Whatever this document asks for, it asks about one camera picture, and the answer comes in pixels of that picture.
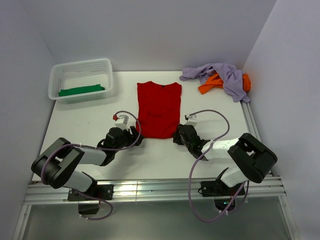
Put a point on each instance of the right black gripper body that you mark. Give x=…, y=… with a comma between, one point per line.
x=178, y=139

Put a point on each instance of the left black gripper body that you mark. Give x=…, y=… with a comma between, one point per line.
x=127, y=139

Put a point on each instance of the red t-shirt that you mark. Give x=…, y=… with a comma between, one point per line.
x=158, y=109

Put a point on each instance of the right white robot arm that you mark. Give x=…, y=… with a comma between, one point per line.
x=253, y=160

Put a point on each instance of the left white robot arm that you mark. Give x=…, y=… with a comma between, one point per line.
x=56, y=166

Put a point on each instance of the rolled green t-shirt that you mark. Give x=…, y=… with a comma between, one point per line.
x=81, y=90

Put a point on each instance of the orange t-shirt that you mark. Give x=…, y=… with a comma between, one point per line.
x=216, y=82

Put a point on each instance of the lavender t-shirt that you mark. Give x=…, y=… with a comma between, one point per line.
x=231, y=76

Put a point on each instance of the white plastic basket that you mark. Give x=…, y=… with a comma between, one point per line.
x=78, y=74

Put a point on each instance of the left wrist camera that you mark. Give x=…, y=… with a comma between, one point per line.
x=121, y=121

